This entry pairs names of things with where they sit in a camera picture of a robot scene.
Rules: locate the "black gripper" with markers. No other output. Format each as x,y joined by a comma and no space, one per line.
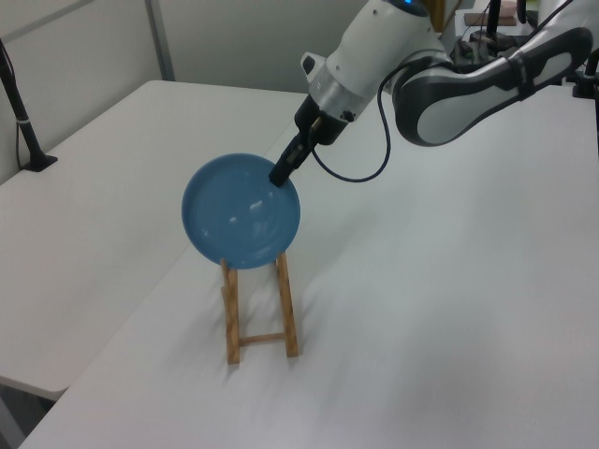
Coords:
327,128

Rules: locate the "blue round plate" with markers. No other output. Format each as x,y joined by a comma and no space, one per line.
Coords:
234,215

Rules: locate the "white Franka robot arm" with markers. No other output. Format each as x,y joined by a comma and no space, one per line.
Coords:
374,47

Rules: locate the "wooden plate rack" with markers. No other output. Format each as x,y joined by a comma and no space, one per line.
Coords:
232,318

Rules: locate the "black stand with base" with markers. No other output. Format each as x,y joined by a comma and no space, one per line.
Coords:
492,23

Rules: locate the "black pole with base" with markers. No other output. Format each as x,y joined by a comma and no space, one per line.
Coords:
23,126

